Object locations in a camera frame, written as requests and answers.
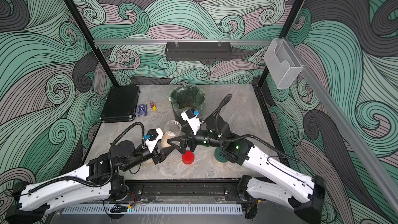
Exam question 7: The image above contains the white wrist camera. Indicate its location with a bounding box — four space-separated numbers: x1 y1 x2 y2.
144 128 163 153
181 108 202 135

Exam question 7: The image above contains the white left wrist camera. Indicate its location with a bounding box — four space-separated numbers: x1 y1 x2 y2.
144 128 163 153

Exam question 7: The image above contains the white slotted cable duct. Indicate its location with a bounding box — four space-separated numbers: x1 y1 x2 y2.
62 204 243 215

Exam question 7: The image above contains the black hard case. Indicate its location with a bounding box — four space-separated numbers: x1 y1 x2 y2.
100 85 141 123

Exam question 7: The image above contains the clear acrylic wall holder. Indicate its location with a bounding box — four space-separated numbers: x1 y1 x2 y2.
264 38 303 89

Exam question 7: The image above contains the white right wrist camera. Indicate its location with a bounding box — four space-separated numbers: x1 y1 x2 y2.
181 108 202 135

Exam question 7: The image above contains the red jar lid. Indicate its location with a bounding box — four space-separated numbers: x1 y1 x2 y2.
181 151 195 165

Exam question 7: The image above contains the black corrugated cable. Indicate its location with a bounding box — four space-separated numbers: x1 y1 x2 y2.
27 122 146 194
203 93 301 163

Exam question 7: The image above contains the black trash bin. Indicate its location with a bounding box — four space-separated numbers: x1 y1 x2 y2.
172 103 203 135

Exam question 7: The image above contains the blue card box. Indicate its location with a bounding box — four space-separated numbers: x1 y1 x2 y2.
137 104 148 117

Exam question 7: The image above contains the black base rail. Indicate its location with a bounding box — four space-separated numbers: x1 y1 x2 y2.
118 178 308 204

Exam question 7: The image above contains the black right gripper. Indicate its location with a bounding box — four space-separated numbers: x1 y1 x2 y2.
170 122 226 154

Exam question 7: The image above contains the aluminium right wall rail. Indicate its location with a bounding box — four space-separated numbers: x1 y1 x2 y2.
284 38 398 215

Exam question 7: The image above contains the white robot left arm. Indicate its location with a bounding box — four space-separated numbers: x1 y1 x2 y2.
5 141 174 224

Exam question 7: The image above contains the clear oatmeal jar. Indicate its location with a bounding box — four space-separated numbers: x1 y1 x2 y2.
160 120 181 148

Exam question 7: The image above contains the black corrugated left cable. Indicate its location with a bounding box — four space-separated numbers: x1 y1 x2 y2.
27 122 146 194

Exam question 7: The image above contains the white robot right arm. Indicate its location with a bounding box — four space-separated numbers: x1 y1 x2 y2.
167 130 326 224

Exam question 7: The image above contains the black wall-mounted tray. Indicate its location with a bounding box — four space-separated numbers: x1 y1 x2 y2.
165 41 232 62

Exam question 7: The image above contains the black corrugated right cable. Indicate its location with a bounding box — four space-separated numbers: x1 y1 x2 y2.
203 93 301 163

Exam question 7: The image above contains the green-lidded oatmeal jar left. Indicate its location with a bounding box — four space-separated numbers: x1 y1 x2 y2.
142 158 154 166

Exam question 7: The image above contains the green-lidded oatmeal jar right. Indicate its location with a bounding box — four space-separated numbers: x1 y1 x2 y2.
212 147 228 167

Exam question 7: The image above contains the red yellow toy car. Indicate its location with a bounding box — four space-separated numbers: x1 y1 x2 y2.
150 102 157 111

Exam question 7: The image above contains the aluminium wall rail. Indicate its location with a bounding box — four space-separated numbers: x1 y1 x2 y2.
93 38 273 47
284 38 398 215

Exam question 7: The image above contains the green-lidded oatmeal jar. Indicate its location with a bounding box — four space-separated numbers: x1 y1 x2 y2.
142 158 154 166
212 147 228 167

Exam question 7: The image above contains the clear plastic bin liner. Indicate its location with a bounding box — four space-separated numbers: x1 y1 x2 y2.
169 85 206 121

